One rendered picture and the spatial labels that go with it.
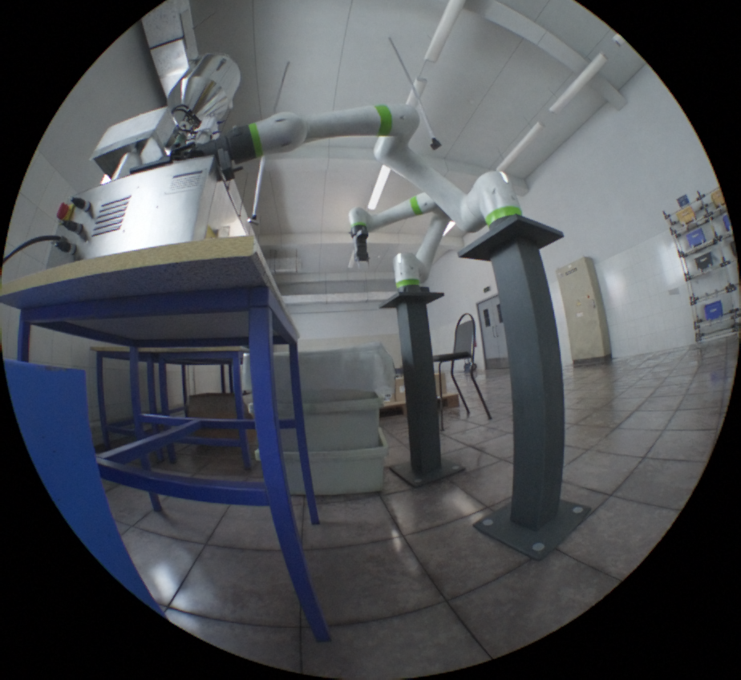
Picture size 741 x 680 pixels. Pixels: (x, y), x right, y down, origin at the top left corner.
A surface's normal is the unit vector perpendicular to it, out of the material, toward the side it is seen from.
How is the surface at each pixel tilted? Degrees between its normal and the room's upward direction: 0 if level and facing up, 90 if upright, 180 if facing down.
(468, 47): 180
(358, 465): 96
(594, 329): 90
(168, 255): 90
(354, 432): 96
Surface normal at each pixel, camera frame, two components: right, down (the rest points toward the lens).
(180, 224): 0.20, -0.22
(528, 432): -0.94, 0.01
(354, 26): 0.09, 0.97
